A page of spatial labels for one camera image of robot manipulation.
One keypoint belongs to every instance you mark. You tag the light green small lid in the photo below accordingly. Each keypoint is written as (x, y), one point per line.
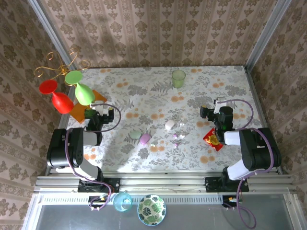
(135, 135)

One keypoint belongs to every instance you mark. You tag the purple earbud charging case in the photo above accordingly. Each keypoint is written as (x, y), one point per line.
(145, 139)

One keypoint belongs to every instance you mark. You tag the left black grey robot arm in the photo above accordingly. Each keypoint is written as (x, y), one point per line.
(62, 148)

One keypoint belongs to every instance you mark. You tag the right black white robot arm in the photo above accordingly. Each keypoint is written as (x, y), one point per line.
(259, 148)

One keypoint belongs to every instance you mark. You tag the orange wooden base board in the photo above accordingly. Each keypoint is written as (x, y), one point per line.
(79, 112)

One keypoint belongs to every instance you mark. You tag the red gold snack packet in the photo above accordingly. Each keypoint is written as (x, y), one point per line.
(211, 140)

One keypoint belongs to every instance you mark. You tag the green plastic goblet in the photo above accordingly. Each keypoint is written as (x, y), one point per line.
(84, 94)

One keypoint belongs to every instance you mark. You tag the green translucent plastic cup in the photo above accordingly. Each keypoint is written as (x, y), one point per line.
(178, 79)

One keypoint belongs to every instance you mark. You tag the red plastic goblet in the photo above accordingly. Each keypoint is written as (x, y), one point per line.
(62, 103)

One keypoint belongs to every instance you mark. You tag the floral tablecloth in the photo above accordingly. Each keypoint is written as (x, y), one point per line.
(134, 79)

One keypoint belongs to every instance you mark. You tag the black connector block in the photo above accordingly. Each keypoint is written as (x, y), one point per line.
(226, 202)
(96, 199)

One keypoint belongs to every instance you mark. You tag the blue glass cup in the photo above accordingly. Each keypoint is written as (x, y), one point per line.
(120, 206)

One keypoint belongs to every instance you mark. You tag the green leaf print bowl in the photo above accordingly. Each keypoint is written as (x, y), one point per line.
(151, 210)

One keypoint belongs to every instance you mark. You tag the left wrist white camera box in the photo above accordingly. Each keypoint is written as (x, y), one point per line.
(100, 109)

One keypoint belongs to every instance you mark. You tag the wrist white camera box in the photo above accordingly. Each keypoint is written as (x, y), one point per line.
(219, 100)
(100, 109)

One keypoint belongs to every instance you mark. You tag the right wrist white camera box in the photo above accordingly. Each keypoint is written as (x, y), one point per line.
(219, 100)

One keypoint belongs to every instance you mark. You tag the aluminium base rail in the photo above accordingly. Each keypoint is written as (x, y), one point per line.
(168, 184)

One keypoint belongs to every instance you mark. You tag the aluminium frame post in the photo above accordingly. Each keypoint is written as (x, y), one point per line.
(49, 31)
(268, 31)

